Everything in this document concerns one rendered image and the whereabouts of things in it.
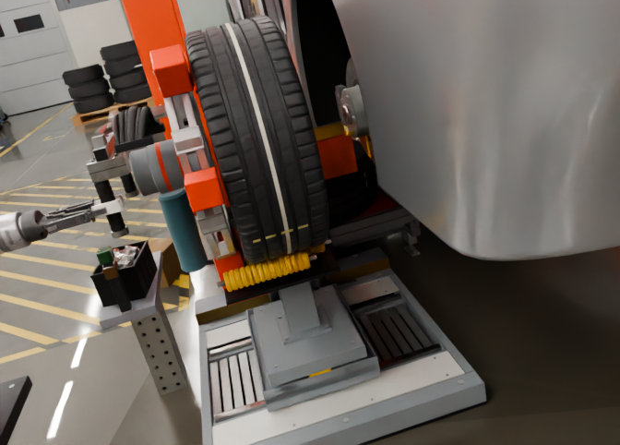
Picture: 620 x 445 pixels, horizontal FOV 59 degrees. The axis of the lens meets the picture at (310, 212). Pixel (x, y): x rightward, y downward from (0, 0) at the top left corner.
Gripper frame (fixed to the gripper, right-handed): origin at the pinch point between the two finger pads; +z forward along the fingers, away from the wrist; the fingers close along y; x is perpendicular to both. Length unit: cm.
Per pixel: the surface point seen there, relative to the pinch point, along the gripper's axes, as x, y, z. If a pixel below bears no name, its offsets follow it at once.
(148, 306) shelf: -38.0, -16.4, -3.4
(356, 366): -67, 2, 52
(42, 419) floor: -83, -43, -58
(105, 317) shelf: -38.0, -17.8, -16.3
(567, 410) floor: -83, 29, 103
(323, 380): -69, 2, 41
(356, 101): 6, -17, 72
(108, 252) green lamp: -17.6, -15.9, -8.3
